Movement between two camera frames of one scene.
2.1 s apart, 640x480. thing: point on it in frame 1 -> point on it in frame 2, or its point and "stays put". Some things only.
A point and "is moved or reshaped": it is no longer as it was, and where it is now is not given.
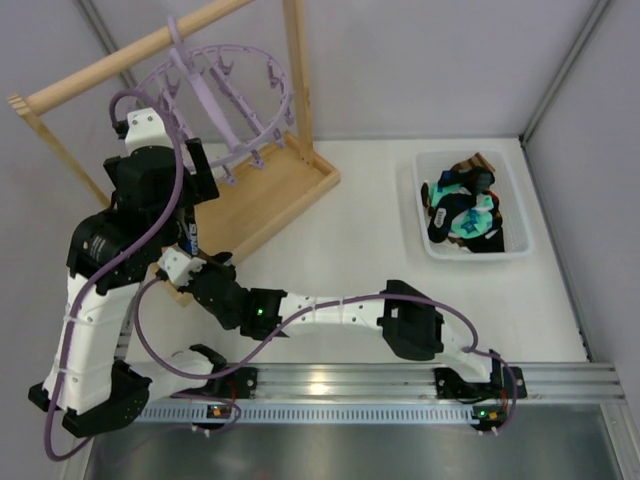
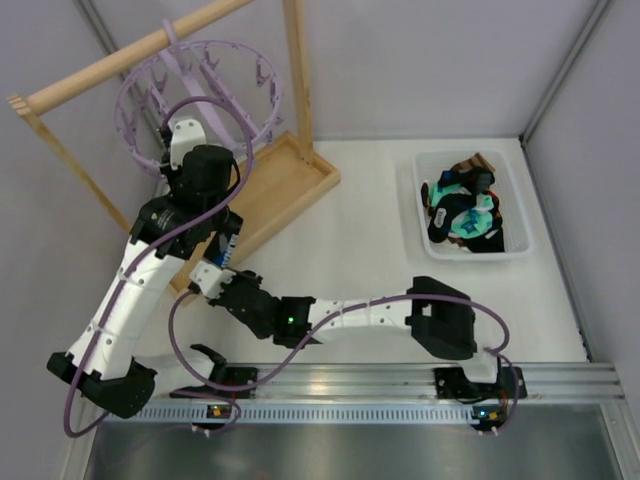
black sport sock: (187, 230) is moved or reshaped
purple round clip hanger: (224, 104) is moved or reshaped
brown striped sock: (476, 160) stays put
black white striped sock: (490, 241) stays put
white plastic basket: (428, 166) stays put
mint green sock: (470, 223) stays put
